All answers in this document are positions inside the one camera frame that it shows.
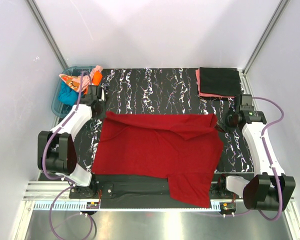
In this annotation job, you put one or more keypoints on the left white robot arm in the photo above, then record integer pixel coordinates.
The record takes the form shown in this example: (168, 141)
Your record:
(56, 154)

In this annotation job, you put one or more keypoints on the pink printed t shirt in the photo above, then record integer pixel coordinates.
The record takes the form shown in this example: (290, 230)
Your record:
(74, 82)

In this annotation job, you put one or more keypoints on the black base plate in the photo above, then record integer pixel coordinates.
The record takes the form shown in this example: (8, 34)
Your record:
(134, 193)

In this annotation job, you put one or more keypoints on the red t shirt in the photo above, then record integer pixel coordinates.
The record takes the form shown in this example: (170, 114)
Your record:
(185, 149)

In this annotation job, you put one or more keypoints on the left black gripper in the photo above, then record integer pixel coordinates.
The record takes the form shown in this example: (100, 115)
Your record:
(95, 90)

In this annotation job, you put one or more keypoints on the blue t shirt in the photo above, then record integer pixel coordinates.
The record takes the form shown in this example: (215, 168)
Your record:
(67, 95)

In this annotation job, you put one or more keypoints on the blue plastic bin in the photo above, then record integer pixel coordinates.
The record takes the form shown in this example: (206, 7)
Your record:
(58, 108)

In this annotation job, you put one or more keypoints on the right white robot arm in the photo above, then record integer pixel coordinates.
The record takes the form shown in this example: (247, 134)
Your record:
(270, 189)

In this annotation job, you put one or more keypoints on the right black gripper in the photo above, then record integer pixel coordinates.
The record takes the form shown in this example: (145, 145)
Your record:
(221, 126)

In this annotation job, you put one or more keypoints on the orange t shirt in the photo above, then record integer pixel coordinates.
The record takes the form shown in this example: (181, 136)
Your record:
(95, 79)

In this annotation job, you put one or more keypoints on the white slotted cable duct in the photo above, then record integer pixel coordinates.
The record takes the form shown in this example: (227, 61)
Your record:
(87, 206)

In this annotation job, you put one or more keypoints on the folded black t shirt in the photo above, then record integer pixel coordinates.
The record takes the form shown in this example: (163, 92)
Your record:
(220, 82)

